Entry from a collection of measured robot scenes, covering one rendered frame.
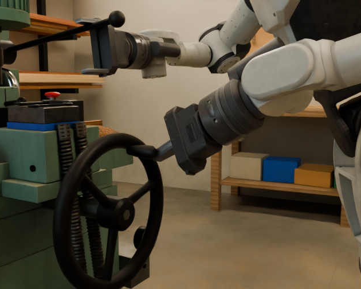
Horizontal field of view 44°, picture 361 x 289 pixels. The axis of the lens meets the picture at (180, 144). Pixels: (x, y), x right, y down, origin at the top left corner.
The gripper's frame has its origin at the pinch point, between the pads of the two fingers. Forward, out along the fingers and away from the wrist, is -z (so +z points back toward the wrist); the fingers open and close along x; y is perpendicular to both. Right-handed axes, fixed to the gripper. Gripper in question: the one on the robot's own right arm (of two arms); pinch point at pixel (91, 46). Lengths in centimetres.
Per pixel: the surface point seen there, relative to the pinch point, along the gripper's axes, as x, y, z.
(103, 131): 18.6, 5.9, 7.3
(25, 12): -7.5, 7.3, -10.4
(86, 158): 22.2, -16.1, -22.1
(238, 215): 101, 88, 246
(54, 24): -72, 223, 206
